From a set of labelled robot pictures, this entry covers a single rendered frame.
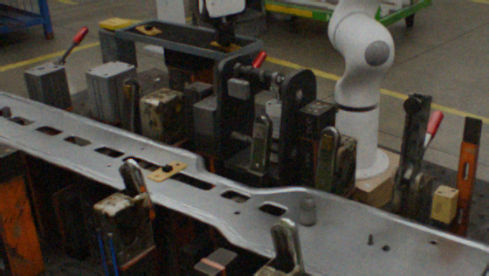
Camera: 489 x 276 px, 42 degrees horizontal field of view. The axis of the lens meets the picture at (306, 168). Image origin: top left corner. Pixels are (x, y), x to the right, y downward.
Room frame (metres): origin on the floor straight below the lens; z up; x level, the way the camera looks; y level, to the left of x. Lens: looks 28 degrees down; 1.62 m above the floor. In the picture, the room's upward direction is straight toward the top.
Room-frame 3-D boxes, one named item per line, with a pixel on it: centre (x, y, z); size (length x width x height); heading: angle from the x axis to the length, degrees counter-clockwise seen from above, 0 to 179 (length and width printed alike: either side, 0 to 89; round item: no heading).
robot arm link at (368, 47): (1.56, -0.14, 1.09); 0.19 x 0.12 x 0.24; 18
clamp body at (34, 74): (1.61, 0.69, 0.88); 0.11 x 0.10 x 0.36; 147
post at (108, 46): (1.69, 0.51, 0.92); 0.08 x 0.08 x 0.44; 57
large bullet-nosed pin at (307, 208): (0.96, 0.00, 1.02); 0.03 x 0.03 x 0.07
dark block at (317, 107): (1.20, -0.02, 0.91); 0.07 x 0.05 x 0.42; 147
